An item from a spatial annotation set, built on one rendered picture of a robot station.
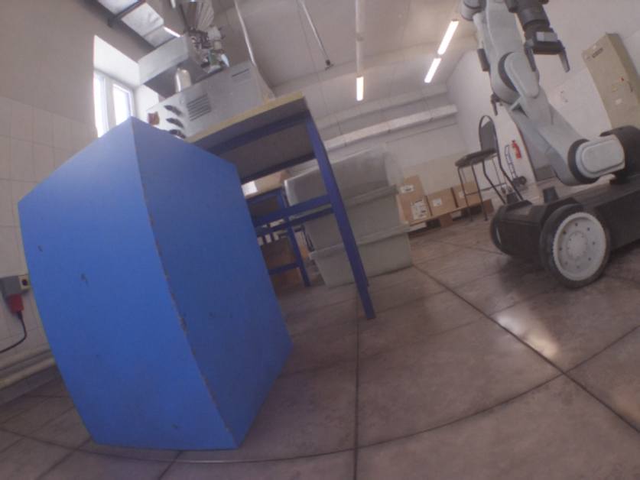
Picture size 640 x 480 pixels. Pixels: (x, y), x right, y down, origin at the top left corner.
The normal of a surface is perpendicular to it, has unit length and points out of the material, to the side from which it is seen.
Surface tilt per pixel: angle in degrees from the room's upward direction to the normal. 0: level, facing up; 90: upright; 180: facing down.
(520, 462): 0
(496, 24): 115
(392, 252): 96
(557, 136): 90
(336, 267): 96
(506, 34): 90
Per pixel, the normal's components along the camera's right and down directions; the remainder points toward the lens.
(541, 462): -0.30, -0.95
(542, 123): -0.14, 0.49
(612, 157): -0.29, 0.10
